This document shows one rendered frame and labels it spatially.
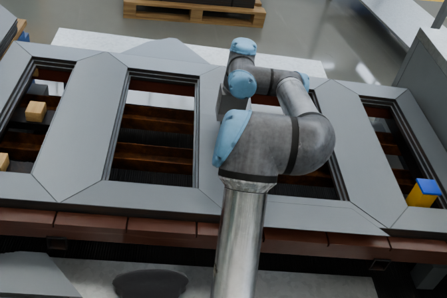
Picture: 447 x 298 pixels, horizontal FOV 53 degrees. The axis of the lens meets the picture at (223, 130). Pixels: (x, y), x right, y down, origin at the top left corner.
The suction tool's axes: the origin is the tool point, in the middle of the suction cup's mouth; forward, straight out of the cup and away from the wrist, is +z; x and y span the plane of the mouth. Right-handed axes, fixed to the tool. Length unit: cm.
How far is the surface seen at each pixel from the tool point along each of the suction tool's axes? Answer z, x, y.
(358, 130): -0.2, -2.7, -47.6
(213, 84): -0.3, -23.8, 2.7
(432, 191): -3, 28, -60
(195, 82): 2.2, -27.9, 8.6
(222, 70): -0.3, -33.8, -1.7
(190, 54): 6, -54, 9
